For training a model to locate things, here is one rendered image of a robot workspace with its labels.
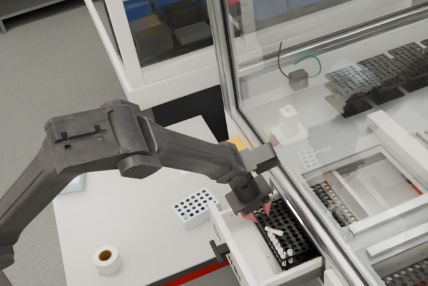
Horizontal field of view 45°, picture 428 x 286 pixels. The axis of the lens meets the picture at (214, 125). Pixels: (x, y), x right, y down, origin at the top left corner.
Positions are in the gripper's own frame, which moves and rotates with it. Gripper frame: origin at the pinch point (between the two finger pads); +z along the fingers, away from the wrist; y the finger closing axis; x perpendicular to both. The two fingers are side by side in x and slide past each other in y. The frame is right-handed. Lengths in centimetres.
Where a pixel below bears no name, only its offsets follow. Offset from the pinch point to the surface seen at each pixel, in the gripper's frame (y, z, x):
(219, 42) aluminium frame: 14.7, -24.4, 38.8
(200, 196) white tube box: -11.9, 11.8, 28.2
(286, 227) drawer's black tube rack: 4.2, 6.4, -2.0
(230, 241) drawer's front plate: -9.3, 0.1, -2.0
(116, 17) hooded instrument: -7, -29, 77
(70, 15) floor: -47, 74, 368
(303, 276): 1.2, 9.6, -14.2
